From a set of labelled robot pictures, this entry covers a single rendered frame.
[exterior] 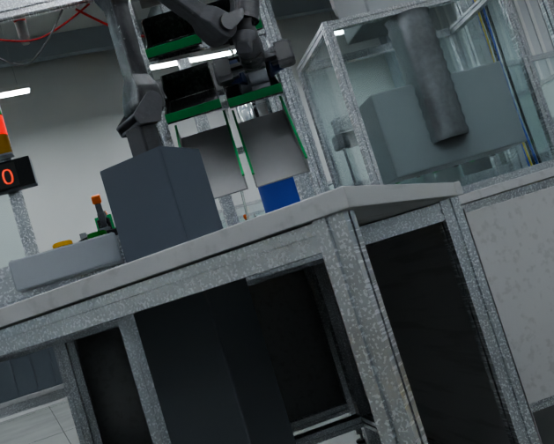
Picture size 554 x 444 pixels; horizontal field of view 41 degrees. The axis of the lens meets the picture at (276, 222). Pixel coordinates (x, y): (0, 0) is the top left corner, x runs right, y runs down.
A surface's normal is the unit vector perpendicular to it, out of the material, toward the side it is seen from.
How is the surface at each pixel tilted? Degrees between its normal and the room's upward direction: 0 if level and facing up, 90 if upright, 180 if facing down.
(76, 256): 90
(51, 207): 90
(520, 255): 90
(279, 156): 45
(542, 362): 90
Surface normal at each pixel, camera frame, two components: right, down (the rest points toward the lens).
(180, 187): 0.86, -0.30
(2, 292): 0.16, -0.13
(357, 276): -0.41, 0.05
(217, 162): -0.21, -0.73
